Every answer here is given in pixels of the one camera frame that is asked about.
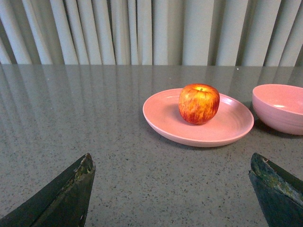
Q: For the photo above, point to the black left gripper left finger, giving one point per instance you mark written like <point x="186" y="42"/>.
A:
<point x="63" y="202"/>

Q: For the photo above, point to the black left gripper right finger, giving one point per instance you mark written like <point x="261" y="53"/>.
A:
<point x="279" y="193"/>

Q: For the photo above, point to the red yellow apple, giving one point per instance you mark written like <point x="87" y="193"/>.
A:
<point x="198" y="103"/>

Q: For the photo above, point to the pink bowl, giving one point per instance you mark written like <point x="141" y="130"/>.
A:
<point x="279" y="107"/>

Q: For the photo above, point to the pink plate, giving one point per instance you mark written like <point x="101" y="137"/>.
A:
<point x="232" y="122"/>

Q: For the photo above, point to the white pleated curtain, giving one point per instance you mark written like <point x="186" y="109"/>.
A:
<point x="152" y="32"/>

